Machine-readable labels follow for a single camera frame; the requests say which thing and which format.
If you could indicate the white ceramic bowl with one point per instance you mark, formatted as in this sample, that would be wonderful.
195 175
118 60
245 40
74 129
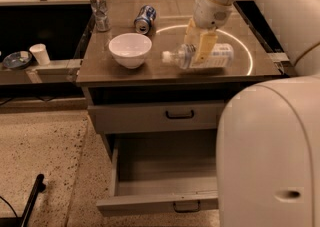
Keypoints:
130 49

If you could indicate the black top drawer handle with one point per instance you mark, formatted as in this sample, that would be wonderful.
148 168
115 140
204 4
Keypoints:
179 116

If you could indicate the grey side shelf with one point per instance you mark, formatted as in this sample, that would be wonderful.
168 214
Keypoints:
57 71

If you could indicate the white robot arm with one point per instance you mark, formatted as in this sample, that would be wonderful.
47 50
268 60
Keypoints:
268 138

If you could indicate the blue soda can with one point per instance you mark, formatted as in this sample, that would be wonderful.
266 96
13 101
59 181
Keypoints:
144 20

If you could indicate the black floor stand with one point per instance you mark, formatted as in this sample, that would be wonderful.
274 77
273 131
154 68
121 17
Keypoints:
22 221

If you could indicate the black middle drawer handle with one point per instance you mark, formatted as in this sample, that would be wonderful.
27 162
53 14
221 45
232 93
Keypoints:
187 206

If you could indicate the white paper cup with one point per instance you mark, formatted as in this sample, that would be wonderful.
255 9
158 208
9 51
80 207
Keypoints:
40 53

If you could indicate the blue plastic bottle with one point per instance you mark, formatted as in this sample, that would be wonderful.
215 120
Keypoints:
184 57

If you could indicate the grey top drawer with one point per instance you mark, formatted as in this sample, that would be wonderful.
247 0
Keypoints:
150 117

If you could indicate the grey open middle drawer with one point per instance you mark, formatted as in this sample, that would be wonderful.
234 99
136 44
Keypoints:
151 171

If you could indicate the grey drawer cabinet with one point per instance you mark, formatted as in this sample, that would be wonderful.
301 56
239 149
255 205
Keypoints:
104 81

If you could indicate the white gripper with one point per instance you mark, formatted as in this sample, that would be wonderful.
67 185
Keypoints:
209 13

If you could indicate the silver upright can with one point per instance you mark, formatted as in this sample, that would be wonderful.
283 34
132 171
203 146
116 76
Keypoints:
100 12

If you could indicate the black drawer handle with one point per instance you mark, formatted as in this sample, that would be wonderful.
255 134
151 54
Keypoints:
187 206
179 116

